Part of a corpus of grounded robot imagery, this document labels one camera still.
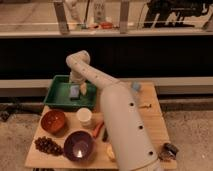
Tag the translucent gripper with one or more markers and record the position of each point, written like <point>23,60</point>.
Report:
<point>83,88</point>

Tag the grey blue sponge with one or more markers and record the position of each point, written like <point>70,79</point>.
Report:
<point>74,92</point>

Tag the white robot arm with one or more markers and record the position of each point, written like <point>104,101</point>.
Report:
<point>130,141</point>

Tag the red bowl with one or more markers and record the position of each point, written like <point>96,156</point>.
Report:
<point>54,121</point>

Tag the purple bowl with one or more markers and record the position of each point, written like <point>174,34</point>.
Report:
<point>78,146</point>

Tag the green plastic tray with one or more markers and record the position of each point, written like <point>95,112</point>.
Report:
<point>58,95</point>

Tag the white plastic cup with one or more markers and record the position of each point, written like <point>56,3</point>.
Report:
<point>84,116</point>

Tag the small blue cup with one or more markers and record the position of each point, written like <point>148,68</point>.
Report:
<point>136,86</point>

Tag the wooden table board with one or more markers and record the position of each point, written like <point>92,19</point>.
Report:
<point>152,118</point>

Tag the red yellow apple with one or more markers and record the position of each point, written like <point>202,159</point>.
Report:
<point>110,153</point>

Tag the red object on ledge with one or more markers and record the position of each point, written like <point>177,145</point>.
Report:
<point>106,25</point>

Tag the bunch of dark grapes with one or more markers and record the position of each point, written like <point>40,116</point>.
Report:
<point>48,146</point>

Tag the yellow banana peel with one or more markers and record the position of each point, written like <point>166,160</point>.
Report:
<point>145,106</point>

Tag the black machine in background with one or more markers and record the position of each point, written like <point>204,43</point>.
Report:
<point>173,12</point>

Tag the left metal post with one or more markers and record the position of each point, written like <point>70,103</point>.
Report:
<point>61,17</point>

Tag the metal post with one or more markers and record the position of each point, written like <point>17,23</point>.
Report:
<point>61,17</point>
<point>124,12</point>

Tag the right metal post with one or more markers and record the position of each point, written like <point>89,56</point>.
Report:
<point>124,12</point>

